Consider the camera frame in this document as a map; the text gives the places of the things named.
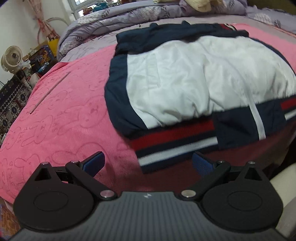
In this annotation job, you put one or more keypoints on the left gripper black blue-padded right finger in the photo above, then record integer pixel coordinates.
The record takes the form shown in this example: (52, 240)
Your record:
(236, 198)

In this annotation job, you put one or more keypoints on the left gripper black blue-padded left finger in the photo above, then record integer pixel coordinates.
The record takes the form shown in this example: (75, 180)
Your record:
(57, 198)

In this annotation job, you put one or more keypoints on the navy and white jacket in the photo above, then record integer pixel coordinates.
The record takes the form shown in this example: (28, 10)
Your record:
(176, 89)

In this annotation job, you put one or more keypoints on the thin metal rod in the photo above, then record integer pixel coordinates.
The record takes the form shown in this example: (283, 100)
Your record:
(48, 92)

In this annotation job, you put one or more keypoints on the black patterned rug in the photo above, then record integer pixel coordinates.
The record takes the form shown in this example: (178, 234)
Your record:
(14, 97)

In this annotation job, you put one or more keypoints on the colourful toy box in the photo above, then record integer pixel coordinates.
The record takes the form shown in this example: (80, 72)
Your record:
(43, 60)

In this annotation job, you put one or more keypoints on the white desk fan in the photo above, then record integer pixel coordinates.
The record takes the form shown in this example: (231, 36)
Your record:
(12, 59)

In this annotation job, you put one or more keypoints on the yellow paper bag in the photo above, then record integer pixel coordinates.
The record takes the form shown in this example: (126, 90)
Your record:
(53, 45)

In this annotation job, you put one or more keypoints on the lavender bed sheet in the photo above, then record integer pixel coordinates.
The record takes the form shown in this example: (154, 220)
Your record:
(95, 43)

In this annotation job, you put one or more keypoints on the purple patterned duvet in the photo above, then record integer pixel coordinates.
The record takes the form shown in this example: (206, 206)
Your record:
(123, 16)

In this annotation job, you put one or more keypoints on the cream puffy coat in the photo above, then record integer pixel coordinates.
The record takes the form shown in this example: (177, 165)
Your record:
(203, 6)

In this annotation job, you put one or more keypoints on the window with white frame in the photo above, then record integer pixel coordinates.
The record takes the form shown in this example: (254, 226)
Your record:
(82, 7)

